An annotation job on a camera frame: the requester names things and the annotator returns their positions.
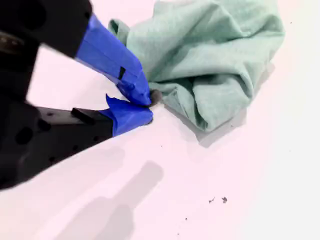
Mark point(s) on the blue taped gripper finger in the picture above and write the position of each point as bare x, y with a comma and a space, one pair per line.
110, 52
127, 120

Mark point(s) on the pale green T-shirt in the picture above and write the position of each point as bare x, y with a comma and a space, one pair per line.
200, 62

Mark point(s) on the small dark lint crumb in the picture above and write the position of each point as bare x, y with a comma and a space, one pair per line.
224, 199
211, 200

